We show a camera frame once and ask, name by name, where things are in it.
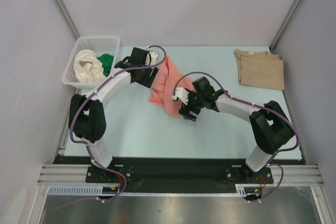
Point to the white slotted cable duct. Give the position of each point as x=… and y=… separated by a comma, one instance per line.
x=75, y=190

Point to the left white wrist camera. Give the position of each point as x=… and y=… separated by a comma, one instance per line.
x=151, y=57

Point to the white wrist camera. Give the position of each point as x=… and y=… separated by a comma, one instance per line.
x=181, y=94
x=151, y=57

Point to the left aluminium corner post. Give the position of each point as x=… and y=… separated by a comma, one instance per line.
x=67, y=18

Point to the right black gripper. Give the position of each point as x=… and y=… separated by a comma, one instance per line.
x=192, y=102

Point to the green t shirt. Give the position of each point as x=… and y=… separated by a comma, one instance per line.
x=106, y=60

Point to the white perforated plastic basket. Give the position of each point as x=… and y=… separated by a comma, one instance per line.
x=100, y=45

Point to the cream t shirt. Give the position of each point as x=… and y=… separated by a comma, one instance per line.
x=87, y=67

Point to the right aluminium corner post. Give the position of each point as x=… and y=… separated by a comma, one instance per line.
x=286, y=21

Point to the aluminium corner post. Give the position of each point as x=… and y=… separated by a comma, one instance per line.
x=67, y=18
x=286, y=21

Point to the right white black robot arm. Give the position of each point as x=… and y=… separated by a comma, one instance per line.
x=271, y=128

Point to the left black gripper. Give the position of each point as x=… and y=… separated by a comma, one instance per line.
x=147, y=81

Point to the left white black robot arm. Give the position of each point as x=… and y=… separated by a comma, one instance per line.
x=87, y=119

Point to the folded beige t shirt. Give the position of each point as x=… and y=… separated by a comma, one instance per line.
x=260, y=69

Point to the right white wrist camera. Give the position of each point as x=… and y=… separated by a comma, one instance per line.
x=181, y=94

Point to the pink t shirt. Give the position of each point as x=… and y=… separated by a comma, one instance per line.
x=163, y=86

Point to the aluminium frame rail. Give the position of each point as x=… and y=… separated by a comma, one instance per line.
x=59, y=174

